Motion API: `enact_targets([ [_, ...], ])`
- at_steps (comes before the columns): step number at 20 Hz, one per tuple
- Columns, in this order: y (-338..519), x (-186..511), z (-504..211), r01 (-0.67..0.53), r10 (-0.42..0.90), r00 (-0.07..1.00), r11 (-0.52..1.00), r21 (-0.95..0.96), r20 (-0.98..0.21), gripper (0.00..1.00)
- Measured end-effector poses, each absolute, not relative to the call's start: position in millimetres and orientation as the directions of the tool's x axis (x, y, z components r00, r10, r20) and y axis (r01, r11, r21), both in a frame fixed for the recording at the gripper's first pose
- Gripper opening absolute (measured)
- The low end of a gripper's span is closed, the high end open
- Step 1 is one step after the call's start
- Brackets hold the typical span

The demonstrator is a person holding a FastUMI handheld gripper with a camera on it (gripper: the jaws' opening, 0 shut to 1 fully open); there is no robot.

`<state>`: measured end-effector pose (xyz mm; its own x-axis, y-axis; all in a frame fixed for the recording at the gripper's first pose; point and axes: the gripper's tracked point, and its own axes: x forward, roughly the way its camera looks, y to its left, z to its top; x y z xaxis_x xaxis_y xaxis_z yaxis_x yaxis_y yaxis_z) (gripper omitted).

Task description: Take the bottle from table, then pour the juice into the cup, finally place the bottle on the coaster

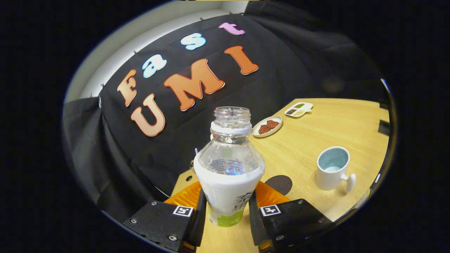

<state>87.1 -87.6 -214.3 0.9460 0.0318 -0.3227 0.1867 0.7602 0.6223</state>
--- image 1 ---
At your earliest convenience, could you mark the clear white-labelled juice bottle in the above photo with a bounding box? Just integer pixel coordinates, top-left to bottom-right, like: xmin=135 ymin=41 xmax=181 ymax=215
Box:
xmin=193 ymin=106 xmax=266 ymax=227

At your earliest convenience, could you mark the white cup with blue inside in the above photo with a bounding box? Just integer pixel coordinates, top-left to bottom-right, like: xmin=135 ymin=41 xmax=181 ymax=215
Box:
xmin=316 ymin=146 xmax=356 ymax=193

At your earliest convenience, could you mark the white divided dish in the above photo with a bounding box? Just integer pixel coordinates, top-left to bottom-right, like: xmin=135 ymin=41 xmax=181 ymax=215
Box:
xmin=284 ymin=102 xmax=313 ymax=118

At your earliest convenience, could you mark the white plate with red snacks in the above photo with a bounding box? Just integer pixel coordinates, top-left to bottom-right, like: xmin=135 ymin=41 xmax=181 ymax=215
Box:
xmin=252 ymin=116 xmax=283 ymax=137

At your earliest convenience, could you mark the dark brown round coaster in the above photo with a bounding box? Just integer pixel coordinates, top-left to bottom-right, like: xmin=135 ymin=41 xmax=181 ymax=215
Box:
xmin=265 ymin=175 xmax=293 ymax=196

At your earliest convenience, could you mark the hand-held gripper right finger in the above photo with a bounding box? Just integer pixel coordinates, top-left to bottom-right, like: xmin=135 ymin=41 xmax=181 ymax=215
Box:
xmin=248 ymin=181 xmax=334 ymax=252

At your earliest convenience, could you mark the wooden table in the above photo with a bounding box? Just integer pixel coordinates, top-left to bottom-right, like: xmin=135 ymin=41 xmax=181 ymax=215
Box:
xmin=171 ymin=98 xmax=391 ymax=253

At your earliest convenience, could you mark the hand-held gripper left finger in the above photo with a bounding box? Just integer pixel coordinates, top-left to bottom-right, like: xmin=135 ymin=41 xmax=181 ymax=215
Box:
xmin=122 ymin=181 xmax=208 ymax=253

